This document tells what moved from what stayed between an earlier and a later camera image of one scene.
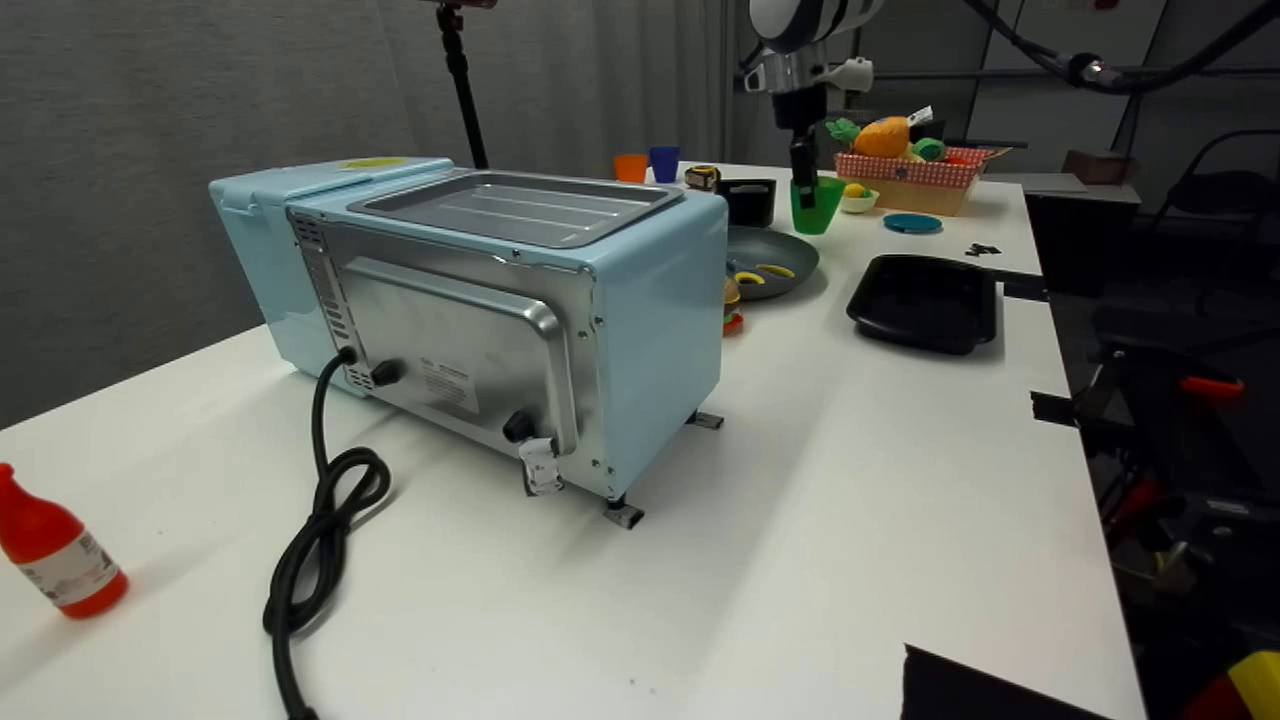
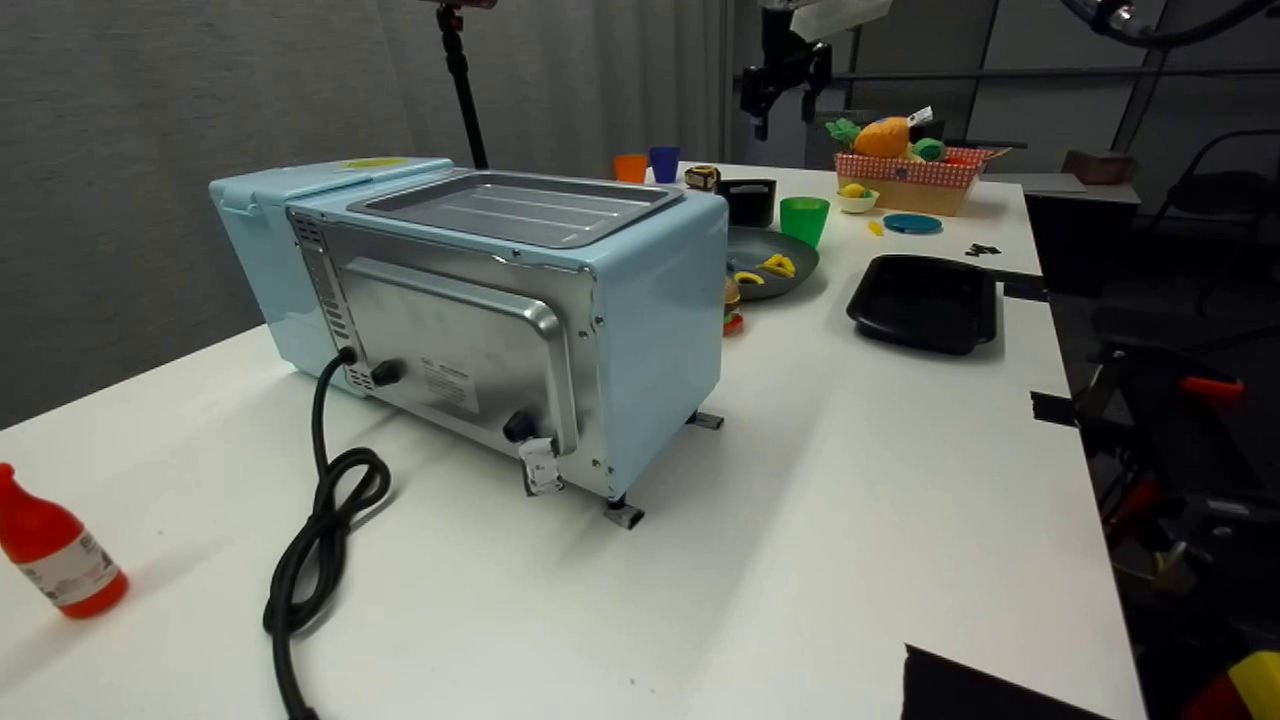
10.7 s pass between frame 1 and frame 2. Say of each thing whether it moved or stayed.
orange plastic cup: stayed
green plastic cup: moved
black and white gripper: moved
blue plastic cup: stayed
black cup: stayed
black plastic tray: stayed
